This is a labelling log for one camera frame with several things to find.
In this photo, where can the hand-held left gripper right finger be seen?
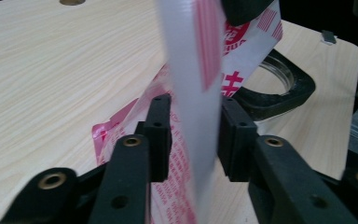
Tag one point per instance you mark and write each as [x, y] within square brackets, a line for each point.
[279, 180]

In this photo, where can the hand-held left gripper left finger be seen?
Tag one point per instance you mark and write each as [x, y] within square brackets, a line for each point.
[127, 174]

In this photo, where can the pink printed plastic bag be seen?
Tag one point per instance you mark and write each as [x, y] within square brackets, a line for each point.
[186, 62]

